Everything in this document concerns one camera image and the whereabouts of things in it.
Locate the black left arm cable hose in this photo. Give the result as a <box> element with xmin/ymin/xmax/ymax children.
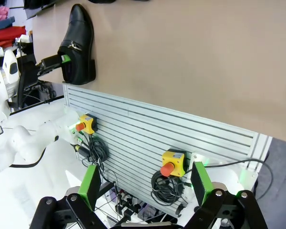
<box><xmin>16</xmin><ymin>68</ymin><xmax>39</xmax><ymax>109</ymax></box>

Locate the red folded cloth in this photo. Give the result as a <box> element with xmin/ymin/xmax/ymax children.
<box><xmin>0</xmin><ymin>25</ymin><xmax>27</xmax><ymax>48</ymax></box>

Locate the black zipper dress shoe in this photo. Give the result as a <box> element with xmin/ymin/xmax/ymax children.
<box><xmin>56</xmin><ymin>3</ymin><xmax>97</xmax><ymax>85</ymax></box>

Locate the black coiled cable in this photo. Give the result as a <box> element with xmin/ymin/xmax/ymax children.
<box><xmin>150</xmin><ymin>170</ymin><xmax>190</xmax><ymax>207</ymax></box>
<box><xmin>72</xmin><ymin>133</ymin><xmax>110</xmax><ymax>172</ymax></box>

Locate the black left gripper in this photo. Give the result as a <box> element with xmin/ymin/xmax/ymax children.
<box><xmin>19</xmin><ymin>53</ymin><xmax>71</xmax><ymax>88</ymax></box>

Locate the yellow emergency stop box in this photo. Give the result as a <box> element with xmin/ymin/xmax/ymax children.
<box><xmin>160</xmin><ymin>148</ymin><xmax>188</xmax><ymax>178</ymax></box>
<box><xmin>75</xmin><ymin>114</ymin><xmax>97</xmax><ymax>135</ymax></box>

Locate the blue folded cloth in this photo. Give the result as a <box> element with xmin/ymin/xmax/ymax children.
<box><xmin>0</xmin><ymin>16</ymin><xmax>16</xmax><ymax>33</ymax></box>

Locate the aluminium profile panel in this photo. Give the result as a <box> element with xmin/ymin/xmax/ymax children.
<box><xmin>62</xmin><ymin>83</ymin><xmax>274</xmax><ymax>217</ymax></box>

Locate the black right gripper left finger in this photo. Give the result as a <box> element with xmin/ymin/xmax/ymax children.
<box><xmin>30</xmin><ymin>164</ymin><xmax>103</xmax><ymax>229</ymax></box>

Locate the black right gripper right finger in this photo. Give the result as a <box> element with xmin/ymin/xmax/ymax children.
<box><xmin>184</xmin><ymin>161</ymin><xmax>269</xmax><ymax>229</ymax></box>

